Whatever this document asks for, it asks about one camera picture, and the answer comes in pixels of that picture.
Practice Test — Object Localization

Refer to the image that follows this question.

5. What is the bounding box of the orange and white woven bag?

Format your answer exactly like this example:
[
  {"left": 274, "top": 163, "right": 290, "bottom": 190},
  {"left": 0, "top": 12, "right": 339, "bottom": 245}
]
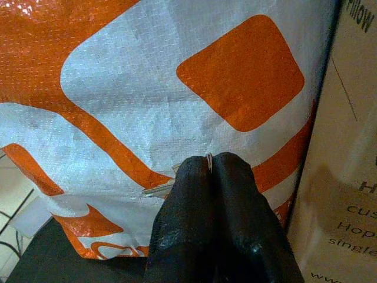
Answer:
[{"left": 0, "top": 0, "right": 344, "bottom": 261}]

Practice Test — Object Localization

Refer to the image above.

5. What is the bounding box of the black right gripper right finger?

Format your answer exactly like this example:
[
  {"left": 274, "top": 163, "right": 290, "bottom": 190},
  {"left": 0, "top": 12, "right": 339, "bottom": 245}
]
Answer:
[{"left": 211, "top": 152, "right": 305, "bottom": 283}]

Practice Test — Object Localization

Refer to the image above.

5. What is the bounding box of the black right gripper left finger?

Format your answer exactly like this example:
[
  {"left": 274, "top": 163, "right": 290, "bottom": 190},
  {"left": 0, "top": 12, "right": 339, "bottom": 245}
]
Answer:
[{"left": 143, "top": 156, "right": 220, "bottom": 283}]

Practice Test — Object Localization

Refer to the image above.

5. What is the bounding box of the black wire rack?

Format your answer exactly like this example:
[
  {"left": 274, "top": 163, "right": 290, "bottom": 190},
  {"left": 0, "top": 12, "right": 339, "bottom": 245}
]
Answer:
[{"left": 0, "top": 149, "right": 35, "bottom": 260}]

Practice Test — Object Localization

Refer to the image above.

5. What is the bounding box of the printed cardboard box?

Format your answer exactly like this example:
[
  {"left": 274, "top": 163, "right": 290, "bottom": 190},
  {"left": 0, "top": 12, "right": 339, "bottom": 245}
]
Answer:
[{"left": 287, "top": 0, "right": 377, "bottom": 283}]

